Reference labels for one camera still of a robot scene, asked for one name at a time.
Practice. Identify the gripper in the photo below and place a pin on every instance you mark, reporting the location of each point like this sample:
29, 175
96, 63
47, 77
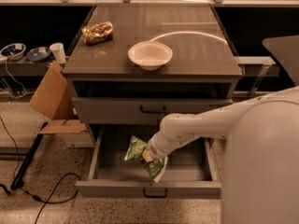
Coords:
153, 149

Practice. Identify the green jalapeno chip bag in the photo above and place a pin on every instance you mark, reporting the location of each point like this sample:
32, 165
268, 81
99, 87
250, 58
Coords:
154, 168

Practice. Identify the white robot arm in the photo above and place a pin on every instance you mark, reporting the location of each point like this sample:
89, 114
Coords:
260, 177

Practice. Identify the grey open lower drawer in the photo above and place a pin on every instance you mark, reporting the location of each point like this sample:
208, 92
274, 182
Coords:
189, 174

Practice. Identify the grey upper closed drawer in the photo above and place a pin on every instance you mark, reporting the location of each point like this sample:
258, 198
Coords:
141, 111

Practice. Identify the grey drawer cabinet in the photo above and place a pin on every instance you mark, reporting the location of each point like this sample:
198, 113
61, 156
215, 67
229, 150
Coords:
202, 66

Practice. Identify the brown snack bag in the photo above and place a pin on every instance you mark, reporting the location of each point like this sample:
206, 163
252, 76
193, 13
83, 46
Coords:
98, 32

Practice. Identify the white paper bowl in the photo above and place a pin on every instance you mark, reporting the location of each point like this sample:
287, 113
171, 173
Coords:
150, 55

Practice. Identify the brown cardboard box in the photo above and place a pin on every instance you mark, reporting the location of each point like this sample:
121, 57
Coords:
53, 99

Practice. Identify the black left table leg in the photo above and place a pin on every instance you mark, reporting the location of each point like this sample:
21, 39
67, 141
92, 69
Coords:
18, 179

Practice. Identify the white paper cup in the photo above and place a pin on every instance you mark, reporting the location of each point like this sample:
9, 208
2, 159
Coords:
58, 51

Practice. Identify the blue bowl right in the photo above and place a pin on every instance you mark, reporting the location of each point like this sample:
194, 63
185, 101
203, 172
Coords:
38, 55

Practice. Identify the dark side table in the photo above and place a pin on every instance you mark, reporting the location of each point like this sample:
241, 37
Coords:
285, 49

